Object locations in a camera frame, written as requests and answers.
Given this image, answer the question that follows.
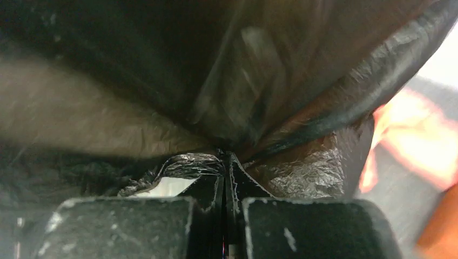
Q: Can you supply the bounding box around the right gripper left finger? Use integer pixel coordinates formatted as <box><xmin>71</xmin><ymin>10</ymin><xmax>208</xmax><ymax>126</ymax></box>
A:
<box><xmin>36</xmin><ymin>175</ymin><xmax>224</xmax><ymax>258</ymax></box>

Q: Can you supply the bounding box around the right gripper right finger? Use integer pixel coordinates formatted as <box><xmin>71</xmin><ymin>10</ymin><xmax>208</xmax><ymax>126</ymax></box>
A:
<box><xmin>226</xmin><ymin>153</ymin><xmax>402</xmax><ymax>258</ymax></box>

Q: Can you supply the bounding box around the black plastic trash bag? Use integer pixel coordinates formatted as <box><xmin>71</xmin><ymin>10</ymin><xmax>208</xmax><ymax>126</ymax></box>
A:
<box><xmin>1</xmin><ymin>1</ymin><xmax>457</xmax><ymax>215</ymax></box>

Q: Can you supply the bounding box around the orange wooden compartment tray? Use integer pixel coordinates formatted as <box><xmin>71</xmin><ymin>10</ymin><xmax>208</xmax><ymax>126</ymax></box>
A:
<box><xmin>416</xmin><ymin>185</ymin><xmax>457</xmax><ymax>259</ymax></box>

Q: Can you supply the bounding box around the pink crumpled cloth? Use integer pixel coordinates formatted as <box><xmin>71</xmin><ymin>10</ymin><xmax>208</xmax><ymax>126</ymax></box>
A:
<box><xmin>359</xmin><ymin>90</ymin><xmax>457</xmax><ymax>192</ymax></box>

